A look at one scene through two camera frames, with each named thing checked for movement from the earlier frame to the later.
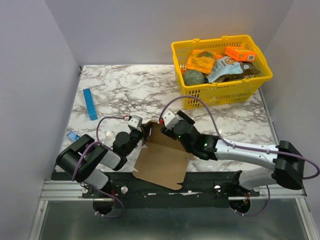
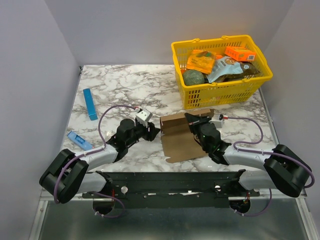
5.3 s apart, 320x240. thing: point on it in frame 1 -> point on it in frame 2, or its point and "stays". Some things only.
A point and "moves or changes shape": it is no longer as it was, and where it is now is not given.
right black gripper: x=167 y=131 -> x=196 y=122
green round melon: x=192 y=77 stays
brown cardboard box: x=163 y=160 moves or changes shape
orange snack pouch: x=201 y=60 stays
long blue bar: x=89 y=103 stays
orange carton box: x=240 y=53 stays
